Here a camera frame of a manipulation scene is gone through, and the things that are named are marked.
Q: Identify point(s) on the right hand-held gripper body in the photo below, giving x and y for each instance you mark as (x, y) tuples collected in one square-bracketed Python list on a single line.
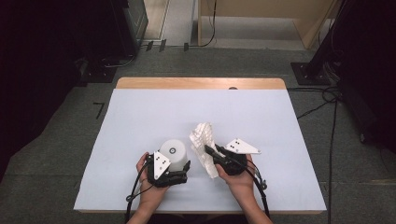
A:
[(239, 147)]

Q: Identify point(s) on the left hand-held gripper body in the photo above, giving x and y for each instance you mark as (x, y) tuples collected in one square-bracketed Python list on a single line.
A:
[(160, 163)]

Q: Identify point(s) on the white waffle cloth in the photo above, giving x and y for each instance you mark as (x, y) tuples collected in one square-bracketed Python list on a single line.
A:
[(202, 137)]

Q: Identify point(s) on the person's left hand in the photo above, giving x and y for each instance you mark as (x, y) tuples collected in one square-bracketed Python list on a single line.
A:
[(149, 196)]

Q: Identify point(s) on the person's right hand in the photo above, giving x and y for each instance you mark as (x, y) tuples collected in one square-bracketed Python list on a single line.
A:
[(241, 186)]

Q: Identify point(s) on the white table sheet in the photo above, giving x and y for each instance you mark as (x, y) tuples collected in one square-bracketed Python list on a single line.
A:
[(155, 118)]

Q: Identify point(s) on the wooden table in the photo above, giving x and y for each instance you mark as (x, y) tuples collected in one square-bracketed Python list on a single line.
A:
[(186, 83)]

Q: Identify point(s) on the black stand base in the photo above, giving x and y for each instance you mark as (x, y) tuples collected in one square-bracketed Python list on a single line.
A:
[(99, 74)]

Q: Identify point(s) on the black stand with square base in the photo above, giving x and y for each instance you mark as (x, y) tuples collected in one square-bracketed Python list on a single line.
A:
[(311, 73)]

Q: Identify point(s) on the small black foot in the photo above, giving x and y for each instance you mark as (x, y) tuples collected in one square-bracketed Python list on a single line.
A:
[(162, 45), (149, 45), (186, 47)]

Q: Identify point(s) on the dark glass cabinet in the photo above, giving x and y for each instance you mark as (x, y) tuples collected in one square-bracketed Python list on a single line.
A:
[(137, 18)]

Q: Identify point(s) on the light wooden furniture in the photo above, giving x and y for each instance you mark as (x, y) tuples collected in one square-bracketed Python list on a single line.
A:
[(264, 7)]

